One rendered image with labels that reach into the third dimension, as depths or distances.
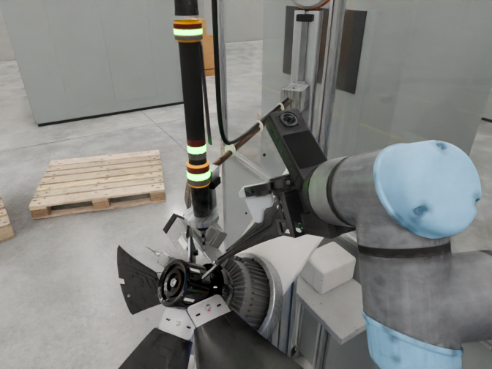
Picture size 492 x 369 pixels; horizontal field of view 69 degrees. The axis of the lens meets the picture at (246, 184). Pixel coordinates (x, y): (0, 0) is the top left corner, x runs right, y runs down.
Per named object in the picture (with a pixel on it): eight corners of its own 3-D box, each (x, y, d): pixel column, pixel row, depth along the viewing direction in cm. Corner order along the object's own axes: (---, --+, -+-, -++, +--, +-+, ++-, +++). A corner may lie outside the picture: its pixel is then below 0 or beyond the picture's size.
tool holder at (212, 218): (200, 201, 78) (197, 161, 73) (229, 208, 75) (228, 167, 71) (177, 223, 71) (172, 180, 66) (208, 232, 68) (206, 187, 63)
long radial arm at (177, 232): (238, 271, 113) (211, 263, 105) (225, 291, 114) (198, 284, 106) (200, 225, 135) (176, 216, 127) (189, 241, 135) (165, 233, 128)
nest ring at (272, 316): (203, 305, 118) (194, 304, 115) (247, 239, 116) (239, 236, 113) (244, 371, 98) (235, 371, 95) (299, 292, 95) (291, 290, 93)
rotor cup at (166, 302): (203, 258, 103) (168, 246, 94) (236, 274, 92) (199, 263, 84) (184, 306, 101) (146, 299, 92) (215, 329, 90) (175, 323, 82)
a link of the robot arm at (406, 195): (414, 256, 25) (403, 135, 25) (329, 240, 35) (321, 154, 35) (496, 241, 27) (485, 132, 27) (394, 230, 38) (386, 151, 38)
